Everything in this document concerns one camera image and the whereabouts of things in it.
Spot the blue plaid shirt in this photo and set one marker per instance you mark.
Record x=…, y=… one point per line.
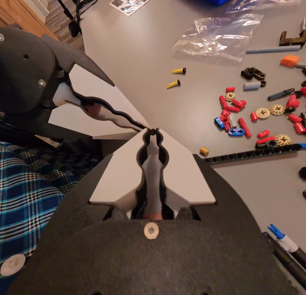
x=28, y=192

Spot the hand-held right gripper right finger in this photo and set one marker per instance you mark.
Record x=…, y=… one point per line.
x=188, y=177

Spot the blue forked lego pin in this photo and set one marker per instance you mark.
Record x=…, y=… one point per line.
x=276, y=230

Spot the black lego axle pin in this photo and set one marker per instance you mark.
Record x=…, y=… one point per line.
x=281, y=93

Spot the pale yellow lego disc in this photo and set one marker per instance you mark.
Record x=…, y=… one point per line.
x=263, y=113

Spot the grey lego pipe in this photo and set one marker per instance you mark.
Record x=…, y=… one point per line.
x=252, y=85

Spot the sticker sheet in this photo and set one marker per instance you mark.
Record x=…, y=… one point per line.
x=133, y=0

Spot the long grey lego axle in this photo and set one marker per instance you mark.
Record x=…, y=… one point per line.
x=272, y=50

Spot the tan lego gear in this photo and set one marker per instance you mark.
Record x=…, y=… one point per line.
x=230, y=96
x=282, y=139
x=276, y=109

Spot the yellow and black lego pin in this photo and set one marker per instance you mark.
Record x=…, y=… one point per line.
x=178, y=70
x=173, y=84

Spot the clear plastic bag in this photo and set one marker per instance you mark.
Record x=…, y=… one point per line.
x=267, y=0
x=215, y=38

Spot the black round lego piece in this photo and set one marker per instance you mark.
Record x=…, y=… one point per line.
x=302, y=172

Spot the orange lego piece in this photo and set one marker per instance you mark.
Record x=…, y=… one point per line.
x=289, y=60

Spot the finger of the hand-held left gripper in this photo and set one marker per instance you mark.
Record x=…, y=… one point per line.
x=79, y=122
x=107, y=91

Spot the blue lego connector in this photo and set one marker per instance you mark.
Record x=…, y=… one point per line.
x=218, y=122

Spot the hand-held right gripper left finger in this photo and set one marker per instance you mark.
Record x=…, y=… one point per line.
x=119, y=175

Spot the white and black tube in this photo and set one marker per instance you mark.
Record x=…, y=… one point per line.
x=288, y=244

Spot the grey lego sleeve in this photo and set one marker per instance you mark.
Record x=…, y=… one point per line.
x=233, y=120

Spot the black lego axle connector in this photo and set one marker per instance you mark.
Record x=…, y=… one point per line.
x=265, y=144

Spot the scattered red lego pieces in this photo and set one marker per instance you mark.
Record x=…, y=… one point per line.
x=244, y=127

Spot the black lego bracket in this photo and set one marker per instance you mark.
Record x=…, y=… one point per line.
x=290, y=41

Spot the dark grey lego stub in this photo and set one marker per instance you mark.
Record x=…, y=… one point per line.
x=300, y=66

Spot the long black lego beam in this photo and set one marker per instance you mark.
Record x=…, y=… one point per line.
x=239, y=157

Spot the small yellow lego bush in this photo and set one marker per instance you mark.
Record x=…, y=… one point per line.
x=204, y=150

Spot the small light grey lego piece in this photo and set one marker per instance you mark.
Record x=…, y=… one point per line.
x=303, y=24

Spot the blue oval lego link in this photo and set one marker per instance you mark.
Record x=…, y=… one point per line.
x=236, y=131

